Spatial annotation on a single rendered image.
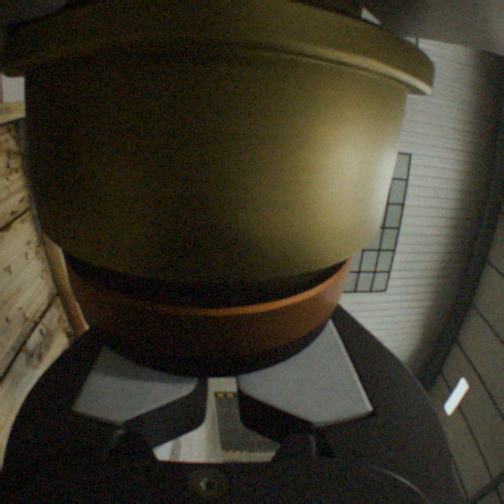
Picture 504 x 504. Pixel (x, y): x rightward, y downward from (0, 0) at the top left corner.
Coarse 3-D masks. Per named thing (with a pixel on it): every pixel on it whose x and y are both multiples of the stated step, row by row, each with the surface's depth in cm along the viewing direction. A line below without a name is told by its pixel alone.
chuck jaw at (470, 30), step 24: (360, 0) 4; (384, 0) 3; (408, 0) 3; (432, 0) 3; (456, 0) 2; (480, 0) 2; (384, 24) 5; (408, 24) 4; (432, 24) 4; (456, 24) 3; (480, 24) 3; (480, 48) 4
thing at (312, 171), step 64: (128, 0) 2; (192, 0) 2; (256, 0) 2; (320, 0) 4; (64, 64) 3; (128, 64) 3; (192, 64) 3; (256, 64) 3; (320, 64) 3; (384, 64) 3; (64, 128) 4; (128, 128) 3; (192, 128) 3; (256, 128) 3; (320, 128) 4; (384, 128) 4; (64, 192) 4; (128, 192) 4; (192, 192) 4; (256, 192) 4; (320, 192) 4; (384, 192) 5; (64, 256) 6; (128, 256) 4; (192, 256) 4; (256, 256) 4; (320, 256) 5; (128, 320) 5; (192, 320) 5; (256, 320) 5; (320, 320) 7
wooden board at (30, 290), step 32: (0, 128) 19; (0, 160) 20; (0, 192) 20; (32, 192) 25; (0, 224) 20; (32, 224) 25; (0, 256) 21; (32, 256) 25; (0, 288) 20; (32, 288) 25; (64, 288) 30; (0, 320) 20; (32, 320) 25; (64, 320) 31; (0, 352) 19; (0, 384) 19; (32, 384) 23; (0, 416) 18; (0, 448) 16
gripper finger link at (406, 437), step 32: (352, 320) 8; (352, 352) 7; (384, 352) 7; (384, 384) 6; (416, 384) 6; (384, 416) 5; (416, 416) 5; (320, 448) 5; (352, 448) 5; (384, 448) 5; (416, 448) 5; (448, 448) 4; (416, 480) 4; (448, 480) 4
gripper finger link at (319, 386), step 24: (336, 336) 8; (288, 360) 7; (312, 360) 7; (336, 360) 7; (240, 384) 6; (264, 384) 6; (288, 384) 6; (312, 384) 6; (336, 384) 6; (360, 384) 6; (240, 408) 7; (264, 408) 6; (288, 408) 6; (312, 408) 6; (336, 408) 6; (360, 408) 6; (264, 432) 7; (288, 432) 6; (312, 432) 6
